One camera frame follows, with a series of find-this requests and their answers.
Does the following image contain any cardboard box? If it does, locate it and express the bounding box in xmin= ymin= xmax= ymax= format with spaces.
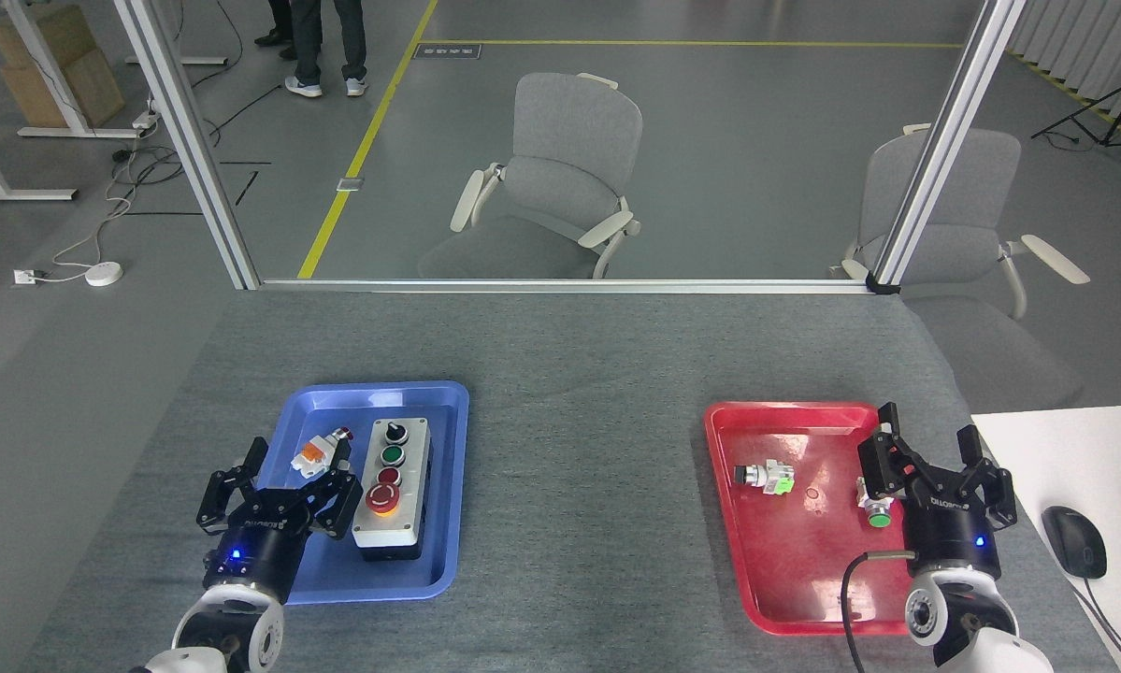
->
xmin=0 ymin=47 xmax=126 ymax=130
xmin=0 ymin=5 xmax=95 ymax=71

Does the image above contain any white floor cable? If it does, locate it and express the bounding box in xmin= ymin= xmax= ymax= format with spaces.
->
xmin=50 ymin=126 xmax=154 ymax=274

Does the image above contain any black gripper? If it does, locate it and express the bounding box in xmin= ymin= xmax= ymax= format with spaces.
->
xmin=857 ymin=402 xmax=1019 ymax=573
xmin=195 ymin=437 xmax=365 ymax=604

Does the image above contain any white pleated curtain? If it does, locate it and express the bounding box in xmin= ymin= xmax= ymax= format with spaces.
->
xmin=1007 ymin=0 xmax=1121 ymax=106

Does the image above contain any green push button switch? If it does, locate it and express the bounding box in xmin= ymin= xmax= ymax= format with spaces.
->
xmin=856 ymin=477 xmax=896 ymax=529

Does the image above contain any white side table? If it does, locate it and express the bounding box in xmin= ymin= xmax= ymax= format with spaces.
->
xmin=970 ymin=404 xmax=1121 ymax=673

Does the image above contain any red push button orange block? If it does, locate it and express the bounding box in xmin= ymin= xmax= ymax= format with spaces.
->
xmin=290 ymin=426 xmax=355 ymax=480

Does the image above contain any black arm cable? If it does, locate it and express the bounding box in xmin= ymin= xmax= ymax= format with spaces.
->
xmin=841 ymin=550 xmax=916 ymax=673

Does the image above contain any silver aluminium post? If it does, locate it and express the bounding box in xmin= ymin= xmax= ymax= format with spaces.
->
xmin=867 ymin=0 xmax=1028 ymax=295
xmin=111 ymin=0 xmax=262 ymax=291

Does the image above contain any black mouse cable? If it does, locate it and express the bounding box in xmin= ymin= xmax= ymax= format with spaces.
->
xmin=1070 ymin=575 xmax=1121 ymax=673

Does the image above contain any black computer mouse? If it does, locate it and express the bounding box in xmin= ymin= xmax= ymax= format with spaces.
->
xmin=1042 ymin=505 xmax=1109 ymax=580

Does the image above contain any blue plastic tray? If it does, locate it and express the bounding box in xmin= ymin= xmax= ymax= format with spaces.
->
xmin=225 ymin=380 xmax=470 ymax=607

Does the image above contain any silver aluminium rail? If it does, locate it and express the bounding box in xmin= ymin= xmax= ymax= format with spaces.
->
xmin=259 ymin=278 xmax=874 ymax=295

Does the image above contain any red plastic tray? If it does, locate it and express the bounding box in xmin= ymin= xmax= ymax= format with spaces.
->
xmin=704 ymin=401 xmax=926 ymax=637

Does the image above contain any black selector switch green block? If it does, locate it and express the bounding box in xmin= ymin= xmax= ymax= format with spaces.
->
xmin=733 ymin=459 xmax=795 ymax=496

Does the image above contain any grey four-button control box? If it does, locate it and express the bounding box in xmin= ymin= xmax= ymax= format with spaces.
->
xmin=351 ymin=416 xmax=435 ymax=563

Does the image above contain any grey office chair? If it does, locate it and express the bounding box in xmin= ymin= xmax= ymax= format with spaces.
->
xmin=418 ymin=72 xmax=643 ymax=281
xmin=829 ymin=122 xmax=1092 ymax=412

